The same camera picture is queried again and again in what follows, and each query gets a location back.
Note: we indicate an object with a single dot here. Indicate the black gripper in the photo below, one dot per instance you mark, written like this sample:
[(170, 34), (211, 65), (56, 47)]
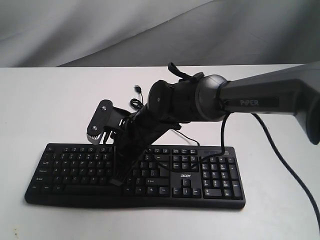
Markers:
[(136, 133)]

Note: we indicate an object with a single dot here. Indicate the black Acer keyboard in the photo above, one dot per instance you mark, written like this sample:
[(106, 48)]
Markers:
[(77, 175)]

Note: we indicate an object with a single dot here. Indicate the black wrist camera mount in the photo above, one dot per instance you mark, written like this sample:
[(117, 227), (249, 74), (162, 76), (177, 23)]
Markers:
[(106, 119)]

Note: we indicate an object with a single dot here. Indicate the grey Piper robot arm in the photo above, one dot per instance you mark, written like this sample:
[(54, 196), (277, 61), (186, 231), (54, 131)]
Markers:
[(292, 91)]

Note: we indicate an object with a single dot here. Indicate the grey backdrop cloth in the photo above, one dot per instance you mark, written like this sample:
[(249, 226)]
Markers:
[(132, 33)]

